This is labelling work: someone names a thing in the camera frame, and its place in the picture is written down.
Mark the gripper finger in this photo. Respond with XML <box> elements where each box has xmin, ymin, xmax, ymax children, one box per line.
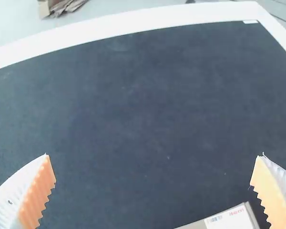
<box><xmin>0</xmin><ymin>153</ymin><xmax>57</xmax><ymax>229</ymax></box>
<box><xmin>249</xmin><ymin>151</ymin><xmax>286</xmax><ymax>229</ymax></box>

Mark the cardboard box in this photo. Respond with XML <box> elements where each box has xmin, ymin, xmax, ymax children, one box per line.
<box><xmin>174</xmin><ymin>201</ymin><xmax>260</xmax><ymax>229</ymax></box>

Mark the black mat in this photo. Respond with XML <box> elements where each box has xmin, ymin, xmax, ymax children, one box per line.
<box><xmin>0</xmin><ymin>20</ymin><xmax>286</xmax><ymax>229</ymax></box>

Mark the flattened cardboard pile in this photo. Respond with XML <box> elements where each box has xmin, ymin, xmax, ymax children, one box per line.
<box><xmin>38</xmin><ymin>0</ymin><xmax>89</xmax><ymax>19</ymax></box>

